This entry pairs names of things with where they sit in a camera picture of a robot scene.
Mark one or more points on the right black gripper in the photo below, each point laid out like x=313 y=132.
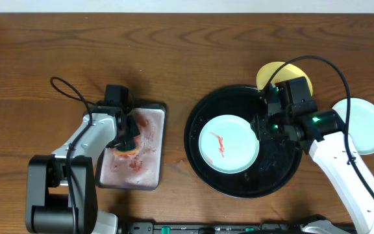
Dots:
x=260 y=129

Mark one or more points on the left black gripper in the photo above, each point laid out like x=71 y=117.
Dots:
x=130 y=133

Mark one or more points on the green yellow sponge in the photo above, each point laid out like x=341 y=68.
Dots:
x=126 y=150

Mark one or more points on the yellow plate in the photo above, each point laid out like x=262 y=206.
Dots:
x=288 y=72

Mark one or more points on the light blue plate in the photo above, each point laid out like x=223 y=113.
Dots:
x=228 y=144
x=361 y=126

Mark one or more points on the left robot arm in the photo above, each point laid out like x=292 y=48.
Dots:
x=61 y=186

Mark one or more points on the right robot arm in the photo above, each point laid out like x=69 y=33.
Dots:
x=335 y=139

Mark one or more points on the round black serving tray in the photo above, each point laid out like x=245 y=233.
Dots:
x=275 y=164

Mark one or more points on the black rectangular soapy tray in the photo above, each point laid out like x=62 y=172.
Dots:
x=138 y=169

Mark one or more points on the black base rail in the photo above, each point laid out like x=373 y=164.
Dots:
x=149 y=228

